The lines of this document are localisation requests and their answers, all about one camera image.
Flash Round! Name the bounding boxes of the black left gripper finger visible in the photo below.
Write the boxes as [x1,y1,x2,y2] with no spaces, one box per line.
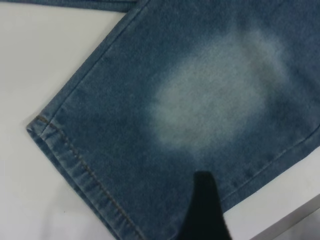
[179,170,234,240]

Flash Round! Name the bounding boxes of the blue denim pants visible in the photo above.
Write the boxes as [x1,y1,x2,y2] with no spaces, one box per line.
[26,0,320,240]

